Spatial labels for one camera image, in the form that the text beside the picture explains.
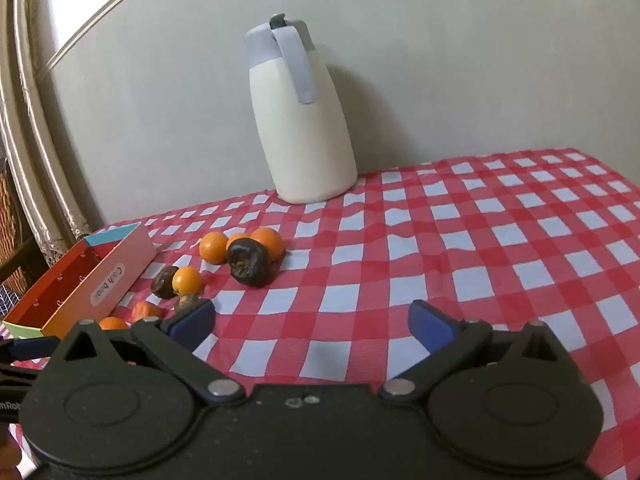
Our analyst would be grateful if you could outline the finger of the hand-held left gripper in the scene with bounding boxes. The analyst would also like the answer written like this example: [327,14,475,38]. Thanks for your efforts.
[0,336,62,392]

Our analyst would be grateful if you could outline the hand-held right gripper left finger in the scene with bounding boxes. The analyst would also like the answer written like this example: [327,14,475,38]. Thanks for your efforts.
[47,299,247,407]

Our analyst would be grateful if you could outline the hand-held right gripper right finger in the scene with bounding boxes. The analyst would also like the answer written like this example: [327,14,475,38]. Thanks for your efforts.
[379,299,583,403]

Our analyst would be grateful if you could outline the small dark mangosteen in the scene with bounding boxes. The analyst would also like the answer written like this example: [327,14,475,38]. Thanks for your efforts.
[151,265,180,300]

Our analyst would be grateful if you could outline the large dark mangosteen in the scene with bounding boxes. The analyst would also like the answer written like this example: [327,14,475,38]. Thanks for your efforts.
[226,238,273,289]

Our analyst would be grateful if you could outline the red cardboard box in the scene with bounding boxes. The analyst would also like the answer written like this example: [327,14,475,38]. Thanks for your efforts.
[2,221,157,343]

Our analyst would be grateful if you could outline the black white checkered blanket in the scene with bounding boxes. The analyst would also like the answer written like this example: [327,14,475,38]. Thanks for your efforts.
[0,282,21,317]

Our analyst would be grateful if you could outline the red white checkered tablecloth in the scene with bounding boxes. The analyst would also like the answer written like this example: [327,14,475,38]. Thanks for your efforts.
[0,147,640,480]

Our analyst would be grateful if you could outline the dark wooden sofa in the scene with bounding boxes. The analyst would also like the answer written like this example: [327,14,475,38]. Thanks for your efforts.
[0,235,45,288]

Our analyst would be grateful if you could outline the orange woven sofa cushion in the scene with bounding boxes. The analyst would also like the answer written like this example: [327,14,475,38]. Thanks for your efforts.
[0,172,23,281]

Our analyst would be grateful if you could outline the white thermos jug grey lid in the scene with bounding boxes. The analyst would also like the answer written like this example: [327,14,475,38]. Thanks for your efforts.
[244,12,359,206]

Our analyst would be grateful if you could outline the beige satin curtain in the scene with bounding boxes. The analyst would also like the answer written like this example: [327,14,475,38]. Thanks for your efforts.
[0,0,93,267]

